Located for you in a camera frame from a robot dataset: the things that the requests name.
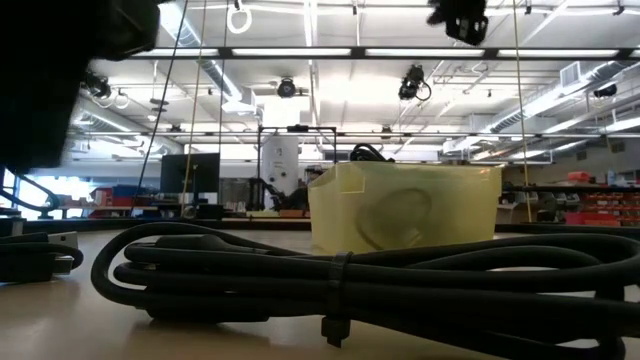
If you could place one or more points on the ceiling air vent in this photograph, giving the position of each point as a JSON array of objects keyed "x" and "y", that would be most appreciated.
[{"x": 570, "y": 75}]

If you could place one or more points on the black aluminium table frame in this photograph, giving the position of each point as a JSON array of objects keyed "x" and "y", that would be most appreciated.
[{"x": 150, "y": 225}]

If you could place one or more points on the white cylindrical tank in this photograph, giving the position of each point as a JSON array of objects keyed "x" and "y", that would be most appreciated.
[{"x": 277, "y": 160}]

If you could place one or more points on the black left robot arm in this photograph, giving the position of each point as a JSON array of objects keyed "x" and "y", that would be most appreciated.
[{"x": 50, "y": 75}]

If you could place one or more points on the translucent yellow plastic bin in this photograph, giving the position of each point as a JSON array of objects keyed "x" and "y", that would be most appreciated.
[{"x": 465, "y": 200}]

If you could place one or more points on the overhead light bar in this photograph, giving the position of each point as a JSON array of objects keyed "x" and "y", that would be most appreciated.
[{"x": 225, "y": 52}]

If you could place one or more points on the black background rig frame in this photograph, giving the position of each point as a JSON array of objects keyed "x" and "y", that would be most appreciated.
[{"x": 297, "y": 128}]

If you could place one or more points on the black background monitor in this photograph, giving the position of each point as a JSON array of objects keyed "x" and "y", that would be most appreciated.
[{"x": 190, "y": 172}]

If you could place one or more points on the person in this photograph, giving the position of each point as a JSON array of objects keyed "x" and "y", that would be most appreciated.
[{"x": 300, "y": 199}]

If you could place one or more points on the round black ceiling camera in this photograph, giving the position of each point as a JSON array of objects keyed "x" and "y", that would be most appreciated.
[{"x": 286, "y": 88}]

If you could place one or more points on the blue and red crates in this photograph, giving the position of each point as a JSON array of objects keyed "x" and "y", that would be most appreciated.
[{"x": 125, "y": 192}]

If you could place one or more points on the shelf with red bins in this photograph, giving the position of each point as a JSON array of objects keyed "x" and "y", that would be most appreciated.
[{"x": 600, "y": 202}]

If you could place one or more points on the black ceiling fixture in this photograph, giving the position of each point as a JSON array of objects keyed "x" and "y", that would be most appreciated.
[{"x": 606, "y": 90}]

